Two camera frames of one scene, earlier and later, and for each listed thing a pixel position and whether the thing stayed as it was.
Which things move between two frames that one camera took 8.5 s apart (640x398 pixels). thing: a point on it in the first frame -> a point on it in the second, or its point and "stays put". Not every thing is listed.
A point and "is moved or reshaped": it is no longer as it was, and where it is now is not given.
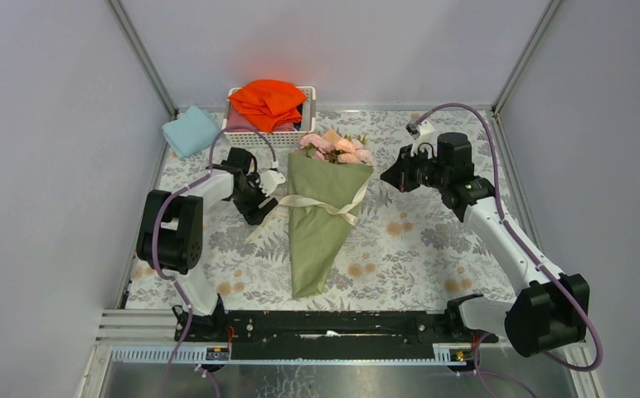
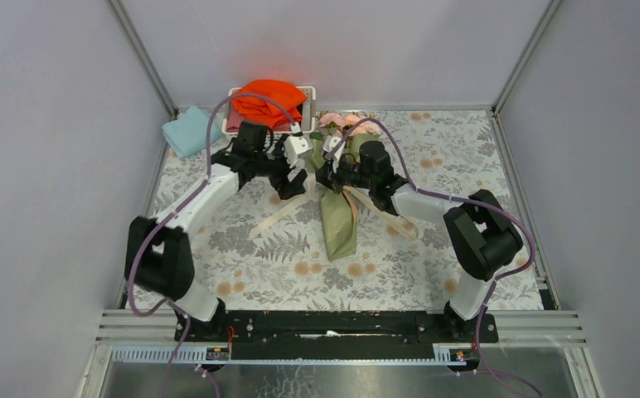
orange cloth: (269, 103) stays put
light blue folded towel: (189, 134) stays put
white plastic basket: (279, 139) stays put
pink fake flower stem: (316, 139) -> (330, 117)
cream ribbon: (345, 210) -> (407, 229)
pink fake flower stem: (356, 157) is moved or reshaped
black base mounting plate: (328, 335) stays put
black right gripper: (408, 172) -> (332, 175)
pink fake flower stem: (349, 146) is moved or reshaped
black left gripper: (253, 199) -> (284, 177)
